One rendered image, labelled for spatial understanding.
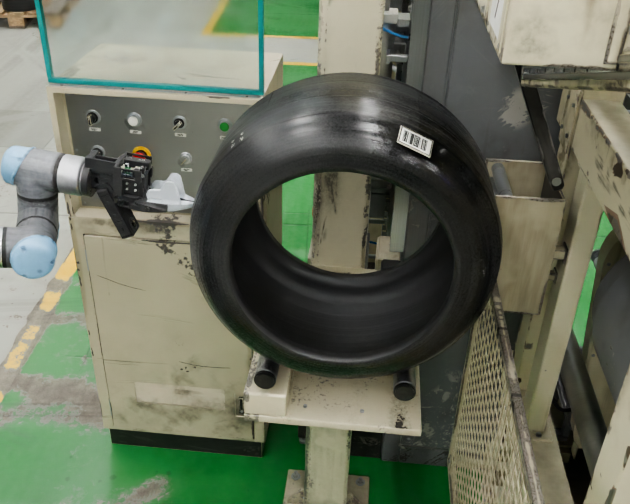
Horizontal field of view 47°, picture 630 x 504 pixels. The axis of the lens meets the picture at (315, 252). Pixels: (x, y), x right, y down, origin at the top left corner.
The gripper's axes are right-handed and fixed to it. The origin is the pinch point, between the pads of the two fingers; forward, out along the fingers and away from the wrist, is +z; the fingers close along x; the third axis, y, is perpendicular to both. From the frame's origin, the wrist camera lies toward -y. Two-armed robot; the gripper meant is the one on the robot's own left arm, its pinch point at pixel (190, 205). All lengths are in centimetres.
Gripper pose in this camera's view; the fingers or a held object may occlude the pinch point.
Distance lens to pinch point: 141.1
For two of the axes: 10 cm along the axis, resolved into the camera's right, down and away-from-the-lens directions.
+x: 0.9, -5.2, 8.5
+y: 1.5, -8.4, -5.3
